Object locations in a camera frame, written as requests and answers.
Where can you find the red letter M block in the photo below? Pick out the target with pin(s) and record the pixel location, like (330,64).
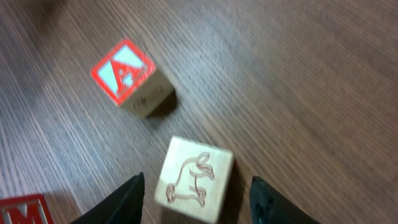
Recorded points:
(26,209)

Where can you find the red letter A block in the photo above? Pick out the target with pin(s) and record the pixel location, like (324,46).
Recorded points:
(131,79)

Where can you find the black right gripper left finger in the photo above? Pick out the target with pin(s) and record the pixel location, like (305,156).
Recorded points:
(123,206)

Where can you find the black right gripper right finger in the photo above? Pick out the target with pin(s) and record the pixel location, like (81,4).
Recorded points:
(268,206)

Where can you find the wooden block red picture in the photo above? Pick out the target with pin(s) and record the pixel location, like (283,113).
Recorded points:
(194,179)

